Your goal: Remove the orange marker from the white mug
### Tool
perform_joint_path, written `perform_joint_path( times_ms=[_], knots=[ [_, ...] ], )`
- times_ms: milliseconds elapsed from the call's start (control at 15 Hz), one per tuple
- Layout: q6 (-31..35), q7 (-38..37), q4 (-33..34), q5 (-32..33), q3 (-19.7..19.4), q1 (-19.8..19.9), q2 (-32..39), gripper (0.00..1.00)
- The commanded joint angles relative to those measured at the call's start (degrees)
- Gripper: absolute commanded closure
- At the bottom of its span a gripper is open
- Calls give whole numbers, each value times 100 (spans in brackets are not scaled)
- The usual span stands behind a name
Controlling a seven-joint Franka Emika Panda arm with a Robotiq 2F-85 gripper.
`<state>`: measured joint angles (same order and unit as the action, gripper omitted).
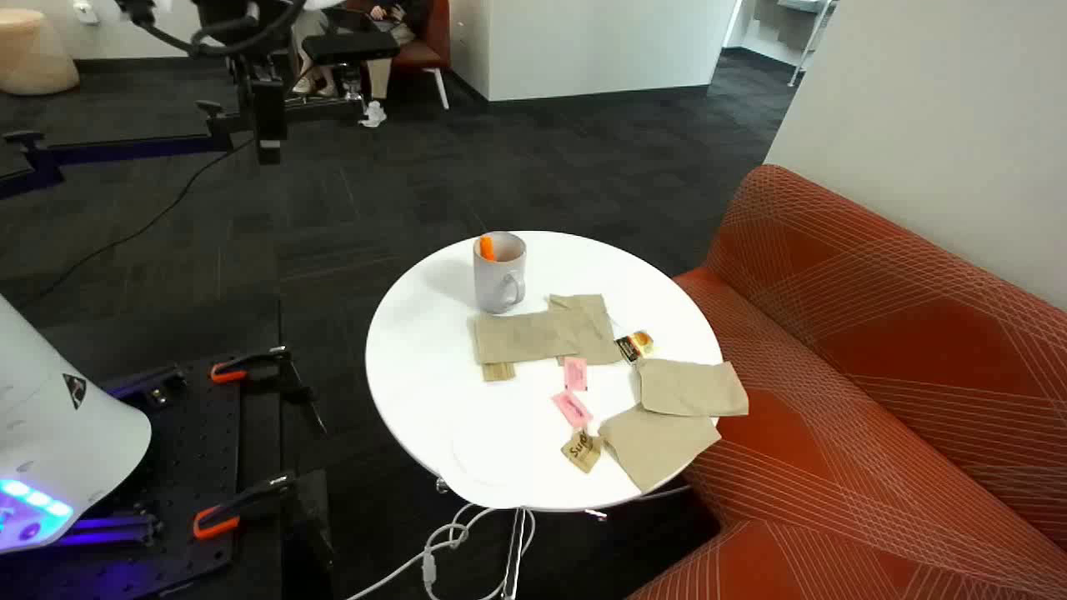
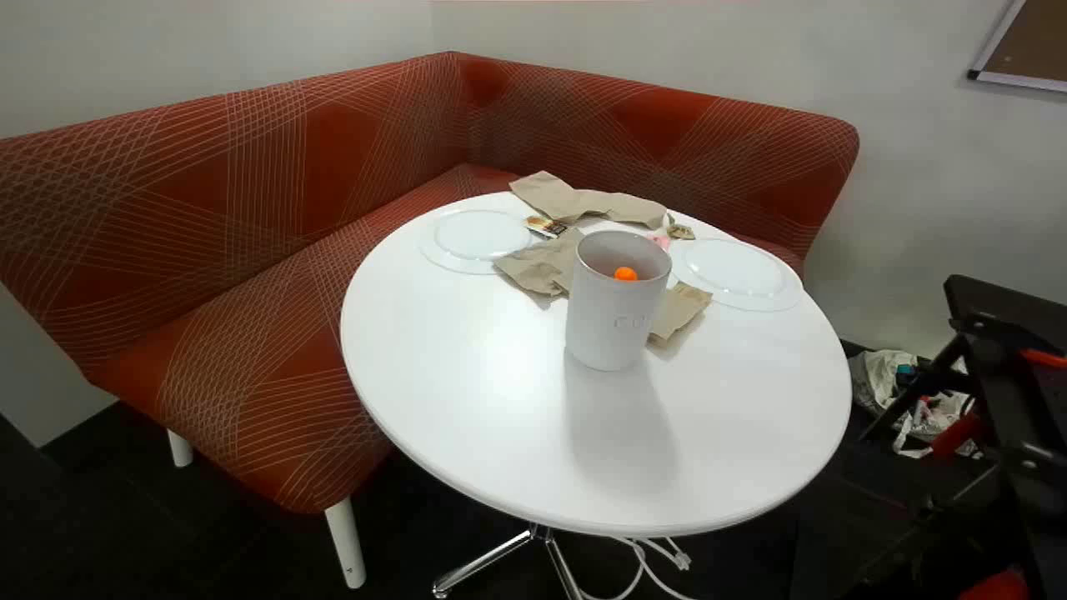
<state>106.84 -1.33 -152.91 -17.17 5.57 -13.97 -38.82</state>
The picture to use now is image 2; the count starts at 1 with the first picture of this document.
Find white ceramic mug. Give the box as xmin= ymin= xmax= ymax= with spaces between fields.
xmin=568 ymin=231 xmax=669 ymax=369

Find clear plate left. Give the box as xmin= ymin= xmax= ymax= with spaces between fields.
xmin=422 ymin=209 xmax=534 ymax=275

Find framed board on wall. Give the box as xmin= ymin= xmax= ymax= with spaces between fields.
xmin=968 ymin=0 xmax=1067 ymax=92

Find brown napkin far side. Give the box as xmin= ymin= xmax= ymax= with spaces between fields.
xmin=509 ymin=171 xmax=666 ymax=231

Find round white table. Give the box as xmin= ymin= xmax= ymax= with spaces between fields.
xmin=340 ymin=215 xmax=851 ymax=536

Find white cables under table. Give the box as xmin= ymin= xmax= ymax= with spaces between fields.
xmin=529 ymin=526 xmax=698 ymax=600

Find orange patterned corner sofa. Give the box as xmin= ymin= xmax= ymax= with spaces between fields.
xmin=0 ymin=47 xmax=863 ymax=515

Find orange marker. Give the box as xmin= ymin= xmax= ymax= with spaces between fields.
xmin=615 ymin=266 xmax=640 ymax=283

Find brown napkin near mug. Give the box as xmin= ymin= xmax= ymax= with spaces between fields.
xmin=495 ymin=231 xmax=710 ymax=345

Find orange black clamp upper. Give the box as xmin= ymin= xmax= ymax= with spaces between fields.
xmin=873 ymin=324 xmax=1067 ymax=428

